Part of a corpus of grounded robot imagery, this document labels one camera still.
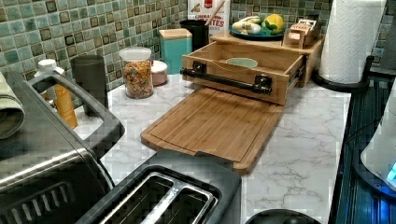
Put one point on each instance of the wooden drawer with black handle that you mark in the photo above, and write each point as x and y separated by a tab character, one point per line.
277	72

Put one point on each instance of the wooden drawer cabinet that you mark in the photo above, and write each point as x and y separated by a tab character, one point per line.
312	52

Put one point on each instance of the bamboo cutting board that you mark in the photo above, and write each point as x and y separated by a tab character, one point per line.
216	123

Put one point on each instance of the white pink lidded container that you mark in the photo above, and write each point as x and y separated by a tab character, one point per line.
159	73

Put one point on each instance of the light green bowl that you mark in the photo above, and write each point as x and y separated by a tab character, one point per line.
245	62

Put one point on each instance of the teal canister with wooden lid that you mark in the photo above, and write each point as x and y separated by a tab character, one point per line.
174	44

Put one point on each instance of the glass cereal jar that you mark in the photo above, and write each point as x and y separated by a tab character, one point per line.
136	72

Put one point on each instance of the black utensil holder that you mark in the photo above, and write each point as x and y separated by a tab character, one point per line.
199	31

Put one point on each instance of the black two-slot toaster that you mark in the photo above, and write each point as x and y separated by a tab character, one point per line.
173	188

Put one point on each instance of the toy banana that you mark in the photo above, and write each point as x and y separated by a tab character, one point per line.
248	25

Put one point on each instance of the wooden spoon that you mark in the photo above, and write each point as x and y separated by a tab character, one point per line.
215	12

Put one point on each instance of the oat cereal box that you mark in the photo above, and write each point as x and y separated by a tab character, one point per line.
202	9

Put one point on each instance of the blue plate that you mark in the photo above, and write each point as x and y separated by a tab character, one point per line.
261	36

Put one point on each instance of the dark grey cup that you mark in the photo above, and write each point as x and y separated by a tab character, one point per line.
89	73

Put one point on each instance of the yellow toy lemon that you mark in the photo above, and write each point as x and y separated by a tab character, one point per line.
273	23

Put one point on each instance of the tea bag box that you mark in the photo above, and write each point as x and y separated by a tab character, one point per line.
302	34

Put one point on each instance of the black round object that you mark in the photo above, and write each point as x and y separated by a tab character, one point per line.
281	216

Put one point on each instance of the orange bottle white cap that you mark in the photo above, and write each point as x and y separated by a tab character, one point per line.
59	95

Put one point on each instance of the silver toaster oven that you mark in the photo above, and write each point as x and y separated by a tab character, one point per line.
50	175

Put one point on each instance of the paper towel roll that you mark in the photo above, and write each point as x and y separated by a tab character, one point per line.
350	37

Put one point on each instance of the beige folded towel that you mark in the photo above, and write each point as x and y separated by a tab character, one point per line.
11	110

